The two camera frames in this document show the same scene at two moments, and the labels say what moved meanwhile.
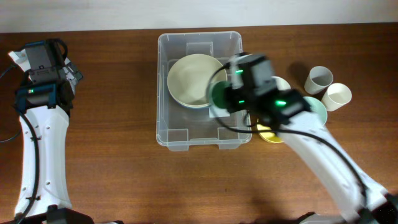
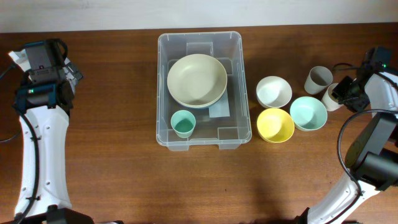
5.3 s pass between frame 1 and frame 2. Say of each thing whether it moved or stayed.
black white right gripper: moved
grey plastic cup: stayed
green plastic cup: moved
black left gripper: stayed
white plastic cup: stayed
